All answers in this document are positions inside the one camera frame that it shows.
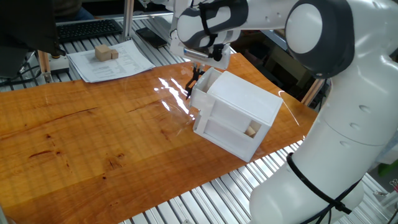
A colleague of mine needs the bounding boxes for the pale wooden block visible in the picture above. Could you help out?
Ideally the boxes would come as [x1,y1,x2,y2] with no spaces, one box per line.
[244,120,262,139]

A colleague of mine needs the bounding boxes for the aluminium frame rail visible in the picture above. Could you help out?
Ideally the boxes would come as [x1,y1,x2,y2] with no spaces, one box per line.
[55,11,174,26]

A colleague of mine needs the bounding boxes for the black smartphone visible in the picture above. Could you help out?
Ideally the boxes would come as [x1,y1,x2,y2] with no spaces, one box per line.
[136,27,168,49]

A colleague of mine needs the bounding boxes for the thin black cable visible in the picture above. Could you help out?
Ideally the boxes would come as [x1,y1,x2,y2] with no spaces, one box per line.
[0,61,43,88]

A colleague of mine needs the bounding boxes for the white plastic drawer cabinet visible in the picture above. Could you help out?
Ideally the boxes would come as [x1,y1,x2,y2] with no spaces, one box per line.
[193,70,284,164]

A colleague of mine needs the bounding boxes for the large wooden block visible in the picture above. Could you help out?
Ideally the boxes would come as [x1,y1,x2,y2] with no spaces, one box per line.
[95,44,113,62]

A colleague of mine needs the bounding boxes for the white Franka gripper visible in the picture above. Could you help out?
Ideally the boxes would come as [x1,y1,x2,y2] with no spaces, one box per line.
[169,30,232,82]

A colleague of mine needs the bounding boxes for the aluminium frame post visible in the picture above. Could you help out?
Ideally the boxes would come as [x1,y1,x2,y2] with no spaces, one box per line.
[122,0,136,43]

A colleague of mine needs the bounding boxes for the wood pattern table mat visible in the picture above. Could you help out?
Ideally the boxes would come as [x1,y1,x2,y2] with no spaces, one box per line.
[0,52,318,224]

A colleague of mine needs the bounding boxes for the clamped wooden stick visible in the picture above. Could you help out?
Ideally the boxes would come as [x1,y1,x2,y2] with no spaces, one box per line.
[37,50,52,83]

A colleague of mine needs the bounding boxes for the bright green object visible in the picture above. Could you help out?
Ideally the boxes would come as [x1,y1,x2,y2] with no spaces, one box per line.
[377,160,398,177]

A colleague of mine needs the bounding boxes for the black computer keyboard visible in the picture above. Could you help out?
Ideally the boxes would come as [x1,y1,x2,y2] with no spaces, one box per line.
[57,19,124,44]

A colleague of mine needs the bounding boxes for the white clamp base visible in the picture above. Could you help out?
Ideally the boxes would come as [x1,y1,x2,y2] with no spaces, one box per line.
[49,55,70,75]

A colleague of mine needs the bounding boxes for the leaning wooden stick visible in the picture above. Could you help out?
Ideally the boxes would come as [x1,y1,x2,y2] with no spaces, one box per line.
[300,78,326,107]

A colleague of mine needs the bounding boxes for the printed white paper sheets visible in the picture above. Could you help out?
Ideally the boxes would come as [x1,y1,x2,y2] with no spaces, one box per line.
[67,39,156,84]

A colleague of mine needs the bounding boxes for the grey metal shelf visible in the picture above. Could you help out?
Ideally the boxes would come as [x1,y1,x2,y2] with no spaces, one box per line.
[373,136,398,169]

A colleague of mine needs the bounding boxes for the person in dark clothing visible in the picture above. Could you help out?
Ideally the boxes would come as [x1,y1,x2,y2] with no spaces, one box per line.
[52,0,95,22]

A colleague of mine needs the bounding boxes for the white drawer with black handle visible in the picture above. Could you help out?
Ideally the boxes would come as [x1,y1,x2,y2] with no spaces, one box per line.
[185,67,254,133]

